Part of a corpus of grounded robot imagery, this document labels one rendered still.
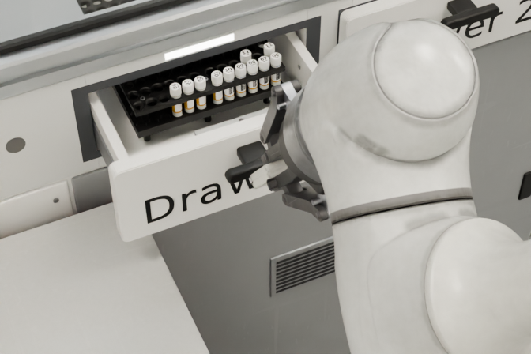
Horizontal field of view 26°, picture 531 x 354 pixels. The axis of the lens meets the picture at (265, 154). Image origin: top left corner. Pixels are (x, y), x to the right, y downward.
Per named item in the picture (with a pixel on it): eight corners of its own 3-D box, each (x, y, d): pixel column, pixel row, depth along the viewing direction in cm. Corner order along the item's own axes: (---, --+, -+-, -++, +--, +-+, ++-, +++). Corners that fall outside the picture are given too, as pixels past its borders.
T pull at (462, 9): (499, 16, 134) (501, 6, 133) (443, 33, 132) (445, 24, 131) (483, -2, 136) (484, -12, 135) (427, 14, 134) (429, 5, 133)
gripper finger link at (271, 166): (267, 171, 109) (265, 163, 110) (251, 182, 116) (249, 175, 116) (296, 162, 110) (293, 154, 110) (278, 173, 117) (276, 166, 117)
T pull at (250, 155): (295, 163, 118) (295, 154, 117) (228, 186, 116) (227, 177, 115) (280, 140, 120) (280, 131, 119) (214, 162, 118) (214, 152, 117)
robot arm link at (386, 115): (276, 62, 88) (306, 231, 86) (336, 1, 73) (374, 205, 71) (407, 46, 90) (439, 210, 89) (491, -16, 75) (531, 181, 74)
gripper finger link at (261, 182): (295, 162, 110) (299, 169, 110) (278, 173, 117) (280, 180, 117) (267, 171, 109) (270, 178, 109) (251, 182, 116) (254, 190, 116)
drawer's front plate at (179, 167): (367, 160, 129) (374, 90, 121) (122, 244, 121) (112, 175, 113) (359, 150, 130) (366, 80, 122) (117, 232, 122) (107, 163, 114)
